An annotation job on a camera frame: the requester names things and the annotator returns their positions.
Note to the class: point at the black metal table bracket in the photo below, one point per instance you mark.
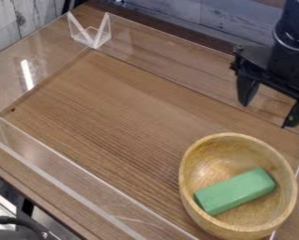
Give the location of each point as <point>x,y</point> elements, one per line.
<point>24,212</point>

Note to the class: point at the clear acrylic enclosure wall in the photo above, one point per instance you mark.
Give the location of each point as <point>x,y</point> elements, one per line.
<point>97,122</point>

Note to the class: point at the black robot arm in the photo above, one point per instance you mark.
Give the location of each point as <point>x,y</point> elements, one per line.
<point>289,21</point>

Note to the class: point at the brown wooden bowl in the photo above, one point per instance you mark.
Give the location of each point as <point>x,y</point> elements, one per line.
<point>216,159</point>

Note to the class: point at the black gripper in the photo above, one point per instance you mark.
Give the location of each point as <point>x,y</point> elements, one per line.
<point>273,66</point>

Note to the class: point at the clear acrylic corner bracket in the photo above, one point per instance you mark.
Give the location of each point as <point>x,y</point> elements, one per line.
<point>91,36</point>

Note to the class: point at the green rectangular block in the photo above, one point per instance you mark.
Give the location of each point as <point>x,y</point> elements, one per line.
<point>229,194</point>

